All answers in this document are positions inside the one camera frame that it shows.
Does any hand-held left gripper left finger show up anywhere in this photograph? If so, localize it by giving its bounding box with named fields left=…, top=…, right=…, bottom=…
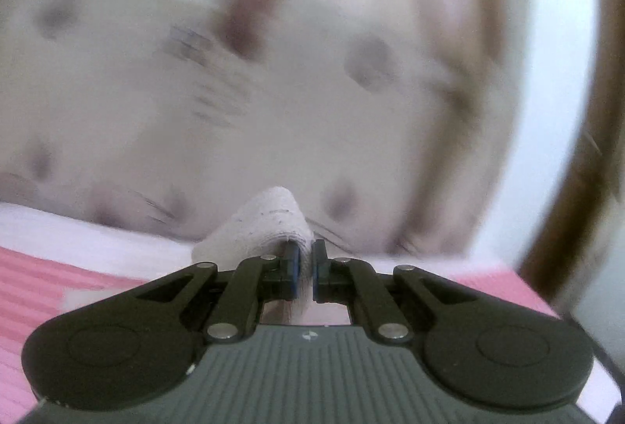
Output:
left=134, top=242, right=301, bottom=342

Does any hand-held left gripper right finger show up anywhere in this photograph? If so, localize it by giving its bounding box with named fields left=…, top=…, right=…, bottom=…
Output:
left=311, top=239, right=482, bottom=344

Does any small beige garment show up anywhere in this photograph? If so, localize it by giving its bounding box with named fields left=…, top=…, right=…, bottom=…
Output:
left=191, top=186, right=351, bottom=327

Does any floral printed pillow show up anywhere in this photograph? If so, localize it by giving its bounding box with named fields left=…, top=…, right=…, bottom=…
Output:
left=0, top=0, right=533, bottom=259

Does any pink striped cloth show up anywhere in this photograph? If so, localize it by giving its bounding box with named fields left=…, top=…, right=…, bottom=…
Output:
left=0, top=202, right=518, bottom=281

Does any pink checked blanket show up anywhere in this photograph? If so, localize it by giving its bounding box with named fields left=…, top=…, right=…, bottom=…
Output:
left=0, top=244, right=577, bottom=424

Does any brown wooden bed frame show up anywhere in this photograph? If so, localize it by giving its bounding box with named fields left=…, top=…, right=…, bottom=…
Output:
left=518, top=0, right=625, bottom=322

